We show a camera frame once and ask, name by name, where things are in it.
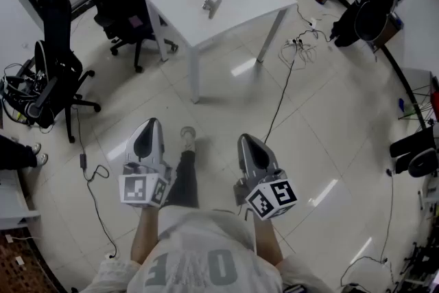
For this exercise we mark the person's right forearm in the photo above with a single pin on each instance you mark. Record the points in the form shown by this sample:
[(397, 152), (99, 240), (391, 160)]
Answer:
[(267, 240)]

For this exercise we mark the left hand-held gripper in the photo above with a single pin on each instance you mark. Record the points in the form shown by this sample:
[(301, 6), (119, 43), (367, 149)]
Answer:
[(139, 190)]

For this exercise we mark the white cabinet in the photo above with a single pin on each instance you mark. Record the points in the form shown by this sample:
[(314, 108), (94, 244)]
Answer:
[(12, 199)]

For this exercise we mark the person's white printed shirt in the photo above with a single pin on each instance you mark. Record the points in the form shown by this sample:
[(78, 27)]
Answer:
[(205, 257)]

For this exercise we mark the person's grey shoe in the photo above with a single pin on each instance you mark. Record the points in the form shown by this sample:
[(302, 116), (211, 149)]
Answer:
[(188, 137)]

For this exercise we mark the person's left forearm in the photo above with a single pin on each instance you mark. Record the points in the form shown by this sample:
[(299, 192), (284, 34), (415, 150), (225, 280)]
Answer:
[(145, 233)]

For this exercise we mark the black padded seat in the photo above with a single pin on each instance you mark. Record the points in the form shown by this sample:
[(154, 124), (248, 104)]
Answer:
[(416, 151)]

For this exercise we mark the person's black trouser leg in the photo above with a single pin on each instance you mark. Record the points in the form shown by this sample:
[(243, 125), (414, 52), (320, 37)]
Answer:
[(185, 178)]

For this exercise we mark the small blue object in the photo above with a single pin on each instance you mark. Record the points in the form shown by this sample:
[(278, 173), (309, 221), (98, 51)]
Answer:
[(401, 104)]

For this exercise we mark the brown woven mat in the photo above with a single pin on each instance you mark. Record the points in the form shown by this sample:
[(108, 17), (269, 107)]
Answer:
[(20, 264)]

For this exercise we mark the black office chair with headrest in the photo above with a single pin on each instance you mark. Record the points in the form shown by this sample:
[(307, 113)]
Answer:
[(58, 55)]

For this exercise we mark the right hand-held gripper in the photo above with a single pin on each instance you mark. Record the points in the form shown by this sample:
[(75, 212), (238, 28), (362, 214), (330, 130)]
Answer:
[(271, 197)]

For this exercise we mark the small white power strip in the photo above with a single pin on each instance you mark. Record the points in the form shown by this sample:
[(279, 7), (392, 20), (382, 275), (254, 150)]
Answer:
[(312, 23)]

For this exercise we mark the black bags on stand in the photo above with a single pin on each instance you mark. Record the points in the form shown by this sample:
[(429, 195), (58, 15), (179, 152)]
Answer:
[(372, 7)]

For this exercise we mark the grey metal object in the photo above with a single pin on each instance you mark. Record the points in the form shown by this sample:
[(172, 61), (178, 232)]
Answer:
[(212, 7)]

